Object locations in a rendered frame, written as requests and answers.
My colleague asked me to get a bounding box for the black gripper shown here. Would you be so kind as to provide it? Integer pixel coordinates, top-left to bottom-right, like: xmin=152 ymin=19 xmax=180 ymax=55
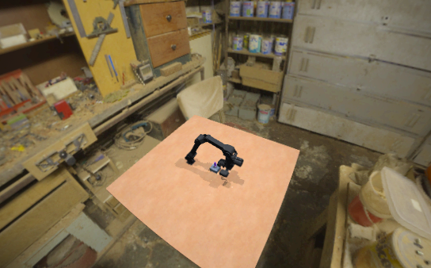
xmin=219 ymin=161 xmax=235 ymax=177

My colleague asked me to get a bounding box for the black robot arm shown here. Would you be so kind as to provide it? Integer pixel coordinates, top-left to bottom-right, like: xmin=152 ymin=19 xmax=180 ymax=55
xmin=184 ymin=134 xmax=244 ymax=169

